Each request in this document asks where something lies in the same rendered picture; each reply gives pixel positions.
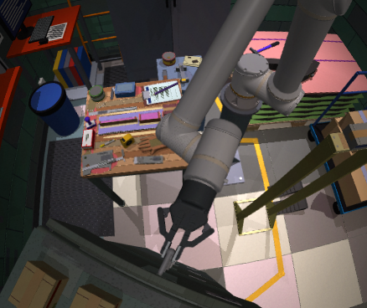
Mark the black floor mat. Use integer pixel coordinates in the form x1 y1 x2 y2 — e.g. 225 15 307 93
41 138 116 239

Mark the red and yellow tin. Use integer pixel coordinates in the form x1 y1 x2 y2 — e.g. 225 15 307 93
161 50 177 67

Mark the cardboard box with grey band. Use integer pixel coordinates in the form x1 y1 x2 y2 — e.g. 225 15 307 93
343 122 367 151

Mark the light blue small table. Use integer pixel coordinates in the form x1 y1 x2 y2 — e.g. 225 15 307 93
156 54 204 91

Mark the blue box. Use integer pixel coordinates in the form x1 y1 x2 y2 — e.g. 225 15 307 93
114 81 137 99

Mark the coloured panel stack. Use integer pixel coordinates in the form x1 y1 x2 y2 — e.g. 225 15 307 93
52 44 92 90

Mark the pink topped pallet stack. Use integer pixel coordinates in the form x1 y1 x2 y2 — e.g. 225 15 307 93
240 30 367 130

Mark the purple handled hammer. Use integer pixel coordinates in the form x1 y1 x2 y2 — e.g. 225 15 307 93
249 40 281 55

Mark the white printed paper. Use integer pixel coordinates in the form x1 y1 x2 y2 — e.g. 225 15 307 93
46 22 69 41

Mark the grey ruler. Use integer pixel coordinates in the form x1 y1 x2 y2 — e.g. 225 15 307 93
88 105 138 116

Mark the white clipboard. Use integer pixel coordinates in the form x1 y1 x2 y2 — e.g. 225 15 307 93
142 80 184 106

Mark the beige box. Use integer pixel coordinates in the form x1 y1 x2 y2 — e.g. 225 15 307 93
183 54 204 69

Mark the red desk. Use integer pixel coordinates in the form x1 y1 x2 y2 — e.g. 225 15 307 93
6 4 103 89

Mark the yellow tape measure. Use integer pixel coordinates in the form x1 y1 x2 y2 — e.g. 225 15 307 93
119 133 136 149

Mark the large tan cardboard box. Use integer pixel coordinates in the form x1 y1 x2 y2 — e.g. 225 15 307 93
330 149 367 208

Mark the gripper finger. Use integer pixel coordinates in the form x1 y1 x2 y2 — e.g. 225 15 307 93
171 223 215 261
156 206 177 258

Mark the olive metal frame stand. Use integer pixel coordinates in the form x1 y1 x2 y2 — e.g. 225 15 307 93
232 123 367 237

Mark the orange railing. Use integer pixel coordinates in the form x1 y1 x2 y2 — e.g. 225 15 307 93
66 0 121 71

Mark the purple pen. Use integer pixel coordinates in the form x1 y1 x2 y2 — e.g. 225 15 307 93
152 81 179 96

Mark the blue drum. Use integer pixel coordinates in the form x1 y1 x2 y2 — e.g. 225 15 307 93
28 80 80 137

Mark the grey flat tool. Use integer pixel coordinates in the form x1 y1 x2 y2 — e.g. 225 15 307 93
133 155 166 167

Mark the grey toothed plate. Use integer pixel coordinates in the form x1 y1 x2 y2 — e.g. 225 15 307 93
80 149 126 177

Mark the black ribbed step mat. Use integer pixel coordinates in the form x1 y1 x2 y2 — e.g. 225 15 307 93
266 182 309 216

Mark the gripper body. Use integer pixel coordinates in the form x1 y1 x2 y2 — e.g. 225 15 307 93
169 178 217 237

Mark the grey-green shelf cabinet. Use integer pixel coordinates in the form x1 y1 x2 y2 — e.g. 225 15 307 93
0 223 235 308

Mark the wooden workbench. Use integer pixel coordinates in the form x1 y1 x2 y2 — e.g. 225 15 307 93
80 78 192 208

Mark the grey drawer handle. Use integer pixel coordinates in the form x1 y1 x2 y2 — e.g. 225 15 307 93
156 249 178 277

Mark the red and white box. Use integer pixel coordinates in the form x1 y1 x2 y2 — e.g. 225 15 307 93
80 128 96 151

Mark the brown wooden tool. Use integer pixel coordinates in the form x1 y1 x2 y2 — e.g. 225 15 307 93
134 134 169 156

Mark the blue trolley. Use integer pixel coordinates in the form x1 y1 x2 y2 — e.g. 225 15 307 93
308 69 367 216

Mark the purple and pink tray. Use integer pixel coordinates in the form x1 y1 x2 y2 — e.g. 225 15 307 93
96 108 166 136

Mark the black drawer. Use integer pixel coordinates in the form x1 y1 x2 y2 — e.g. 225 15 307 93
47 218 263 308

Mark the black keyboard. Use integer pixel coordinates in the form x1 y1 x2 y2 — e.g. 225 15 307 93
28 15 55 44

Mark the green round tin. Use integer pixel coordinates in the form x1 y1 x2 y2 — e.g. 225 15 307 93
88 85 106 102

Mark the black monitor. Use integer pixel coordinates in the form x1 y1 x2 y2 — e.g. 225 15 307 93
0 0 34 41

